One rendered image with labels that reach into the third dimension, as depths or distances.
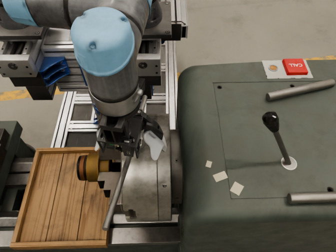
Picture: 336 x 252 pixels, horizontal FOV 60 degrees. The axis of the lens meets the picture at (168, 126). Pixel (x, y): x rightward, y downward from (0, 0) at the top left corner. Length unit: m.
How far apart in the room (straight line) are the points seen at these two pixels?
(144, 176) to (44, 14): 0.42
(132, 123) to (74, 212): 0.61
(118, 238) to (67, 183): 0.27
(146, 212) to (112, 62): 0.50
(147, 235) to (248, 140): 0.49
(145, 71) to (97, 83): 0.77
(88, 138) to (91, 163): 1.17
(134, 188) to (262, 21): 2.86
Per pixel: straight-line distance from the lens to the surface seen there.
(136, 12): 0.44
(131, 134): 0.52
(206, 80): 0.85
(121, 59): 0.37
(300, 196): 0.69
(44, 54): 1.36
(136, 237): 1.04
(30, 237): 1.10
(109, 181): 0.84
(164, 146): 0.63
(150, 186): 0.74
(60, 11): 0.48
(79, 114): 2.18
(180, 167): 0.77
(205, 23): 3.24
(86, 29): 0.37
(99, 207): 1.06
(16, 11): 0.52
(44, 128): 2.46
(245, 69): 0.91
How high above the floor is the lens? 1.86
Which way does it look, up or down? 55 degrees down
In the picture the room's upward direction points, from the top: straight up
